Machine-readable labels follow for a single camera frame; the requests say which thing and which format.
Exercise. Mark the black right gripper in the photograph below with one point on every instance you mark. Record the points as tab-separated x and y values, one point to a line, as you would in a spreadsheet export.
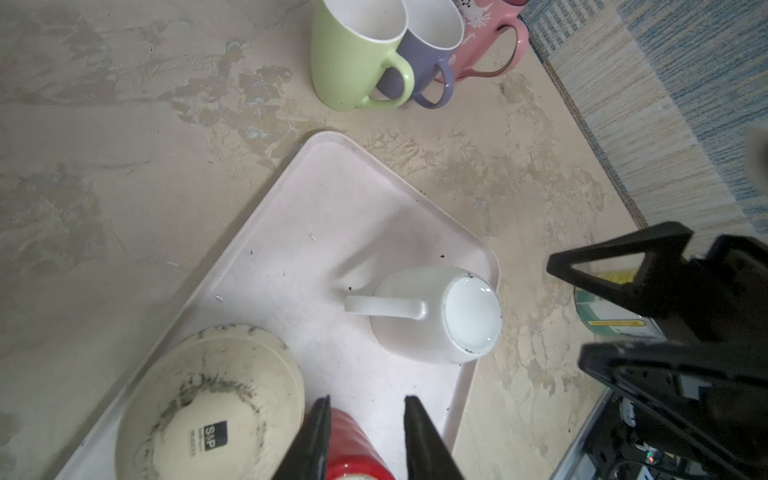
702	403

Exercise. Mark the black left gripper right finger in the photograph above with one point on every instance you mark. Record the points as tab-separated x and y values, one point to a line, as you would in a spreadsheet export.
427	456

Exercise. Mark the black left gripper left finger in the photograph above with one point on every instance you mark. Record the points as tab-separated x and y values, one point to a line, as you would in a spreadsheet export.
307	457

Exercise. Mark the red mug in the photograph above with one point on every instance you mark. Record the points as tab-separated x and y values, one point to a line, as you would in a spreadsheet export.
351	455

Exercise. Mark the white mug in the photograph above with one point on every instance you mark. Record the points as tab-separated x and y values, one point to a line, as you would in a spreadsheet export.
434	314

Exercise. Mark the pink patterned mug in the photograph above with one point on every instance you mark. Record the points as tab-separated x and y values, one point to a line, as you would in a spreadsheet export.
485	22

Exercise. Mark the purple mug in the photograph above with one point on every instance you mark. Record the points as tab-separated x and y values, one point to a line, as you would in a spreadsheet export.
431	31

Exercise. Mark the light green mug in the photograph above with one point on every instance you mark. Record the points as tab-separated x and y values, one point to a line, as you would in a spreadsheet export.
353	43

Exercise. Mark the beige speckled mug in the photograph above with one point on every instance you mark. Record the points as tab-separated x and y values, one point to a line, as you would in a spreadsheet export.
224	403

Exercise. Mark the white plastic tray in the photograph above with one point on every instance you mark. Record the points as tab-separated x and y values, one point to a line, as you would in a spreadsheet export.
335	223

